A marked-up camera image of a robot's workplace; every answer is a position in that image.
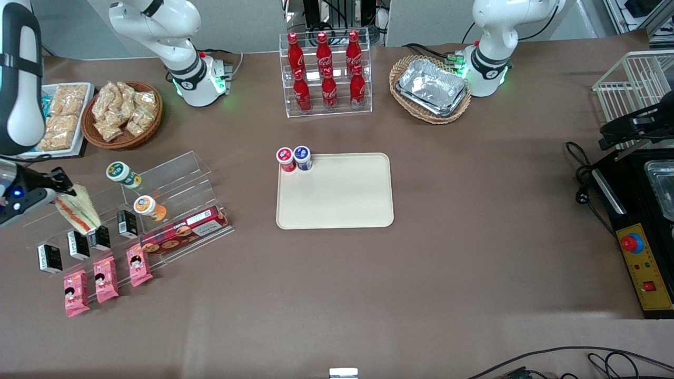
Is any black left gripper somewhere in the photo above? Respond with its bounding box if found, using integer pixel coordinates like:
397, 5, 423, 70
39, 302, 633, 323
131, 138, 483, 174
599, 103, 674, 152

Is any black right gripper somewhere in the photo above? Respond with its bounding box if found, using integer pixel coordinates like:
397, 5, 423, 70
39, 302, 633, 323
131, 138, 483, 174
0, 167, 78, 228

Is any triangle sandwich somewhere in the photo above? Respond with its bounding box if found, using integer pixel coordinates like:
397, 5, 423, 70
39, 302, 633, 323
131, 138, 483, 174
54, 184, 102, 235

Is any white rectangular snack tray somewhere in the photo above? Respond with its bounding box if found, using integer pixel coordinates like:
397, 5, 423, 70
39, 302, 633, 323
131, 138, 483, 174
20, 83, 96, 159

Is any aluminium foil tray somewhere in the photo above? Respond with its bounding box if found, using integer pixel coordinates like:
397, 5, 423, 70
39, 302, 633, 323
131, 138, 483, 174
395, 84, 470, 118
398, 57, 469, 109

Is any cream plastic tray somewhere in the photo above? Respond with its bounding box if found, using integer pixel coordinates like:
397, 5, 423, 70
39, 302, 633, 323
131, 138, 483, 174
276, 153, 395, 231

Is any clear bag of crackers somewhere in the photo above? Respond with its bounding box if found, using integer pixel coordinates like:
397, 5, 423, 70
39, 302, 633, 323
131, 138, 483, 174
52, 84, 88, 116
44, 114, 81, 138
36, 132, 73, 153

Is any green lid cup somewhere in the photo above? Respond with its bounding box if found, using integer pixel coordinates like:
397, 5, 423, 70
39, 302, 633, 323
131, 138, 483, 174
105, 161, 142, 190

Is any small black carton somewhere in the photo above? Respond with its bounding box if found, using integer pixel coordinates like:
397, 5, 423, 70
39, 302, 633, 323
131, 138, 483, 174
36, 243, 64, 275
116, 209, 139, 236
87, 225, 112, 252
66, 230, 91, 261

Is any clear bag of snacks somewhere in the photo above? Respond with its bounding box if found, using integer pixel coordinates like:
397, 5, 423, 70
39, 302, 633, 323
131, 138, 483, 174
134, 90, 159, 113
115, 81, 139, 119
125, 108, 156, 137
92, 83, 120, 123
94, 119, 125, 142

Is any black food warmer appliance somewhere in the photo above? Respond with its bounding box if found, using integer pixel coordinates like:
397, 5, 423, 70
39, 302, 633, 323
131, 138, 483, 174
590, 147, 674, 320

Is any wicker basket with snack bags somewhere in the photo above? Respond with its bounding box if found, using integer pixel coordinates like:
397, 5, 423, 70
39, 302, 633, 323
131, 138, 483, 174
81, 81, 163, 151

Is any orange lid cup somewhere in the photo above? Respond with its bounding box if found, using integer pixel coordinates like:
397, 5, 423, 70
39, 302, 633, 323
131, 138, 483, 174
133, 195, 168, 222

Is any pink snack packet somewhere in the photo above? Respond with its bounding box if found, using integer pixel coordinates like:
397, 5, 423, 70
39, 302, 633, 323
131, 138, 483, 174
126, 245, 154, 288
63, 269, 91, 318
93, 256, 121, 304

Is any clear acrylic tiered stand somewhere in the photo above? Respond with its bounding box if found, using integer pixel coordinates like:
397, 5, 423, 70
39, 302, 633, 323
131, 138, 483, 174
23, 151, 235, 304

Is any red cookie box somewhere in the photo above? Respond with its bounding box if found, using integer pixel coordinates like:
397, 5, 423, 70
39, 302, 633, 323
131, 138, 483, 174
138, 205, 231, 255

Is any wicker basket with foil trays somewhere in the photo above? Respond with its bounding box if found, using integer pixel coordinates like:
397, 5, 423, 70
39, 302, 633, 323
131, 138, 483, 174
389, 55, 472, 125

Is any red lid cup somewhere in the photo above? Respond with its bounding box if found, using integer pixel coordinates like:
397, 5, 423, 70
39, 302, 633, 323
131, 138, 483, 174
275, 147, 297, 173

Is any blue lid cup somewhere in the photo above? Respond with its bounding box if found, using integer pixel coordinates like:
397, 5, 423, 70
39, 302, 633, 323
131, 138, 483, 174
293, 145, 314, 172

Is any red cola bottle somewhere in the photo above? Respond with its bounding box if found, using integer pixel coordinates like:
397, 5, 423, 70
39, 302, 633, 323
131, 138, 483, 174
349, 64, 367, 109
315, 31, 334, 72
345, 29, 363, 69
321, 67, 339, 111
287, 32, 306, 74
292, 68, 313, 113

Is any small dark device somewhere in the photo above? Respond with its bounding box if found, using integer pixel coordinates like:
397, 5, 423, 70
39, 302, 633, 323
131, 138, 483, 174
497, 367, 559, 379

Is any clear acrylic bottle rack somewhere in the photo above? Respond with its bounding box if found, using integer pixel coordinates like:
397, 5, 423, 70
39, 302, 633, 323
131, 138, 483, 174
279, 31, 373, 119

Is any white wire rack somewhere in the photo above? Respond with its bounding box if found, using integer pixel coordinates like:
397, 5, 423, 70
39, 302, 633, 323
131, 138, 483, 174
592, 50, 674, 153

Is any silver metal handle bar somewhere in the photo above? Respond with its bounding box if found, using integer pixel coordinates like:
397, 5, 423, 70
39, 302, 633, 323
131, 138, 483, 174
604, 181, 629, 216

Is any black power cable with plug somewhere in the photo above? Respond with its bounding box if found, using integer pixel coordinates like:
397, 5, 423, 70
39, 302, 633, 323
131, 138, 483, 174
565, 141, 617, 238

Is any aluminium frame shelf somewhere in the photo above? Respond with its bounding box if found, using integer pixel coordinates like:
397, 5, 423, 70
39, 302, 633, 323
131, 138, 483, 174
603, 0, 674, 38

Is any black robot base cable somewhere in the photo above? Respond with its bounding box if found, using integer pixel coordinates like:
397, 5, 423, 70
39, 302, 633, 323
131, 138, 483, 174
402, 42, 460, 60

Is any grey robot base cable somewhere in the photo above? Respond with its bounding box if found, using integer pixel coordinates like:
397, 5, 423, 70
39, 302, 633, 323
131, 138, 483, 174
200, 48, 244, 80

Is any long black cable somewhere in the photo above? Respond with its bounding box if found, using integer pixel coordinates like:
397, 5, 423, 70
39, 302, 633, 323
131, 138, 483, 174
466, 345, 674, 379

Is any looped black cable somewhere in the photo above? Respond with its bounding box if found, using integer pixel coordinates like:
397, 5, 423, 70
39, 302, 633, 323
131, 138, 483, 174
587, 351, 674, 379

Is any black equipment with cables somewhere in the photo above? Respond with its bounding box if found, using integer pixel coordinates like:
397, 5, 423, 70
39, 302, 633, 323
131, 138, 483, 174
283, 0, 391, 46

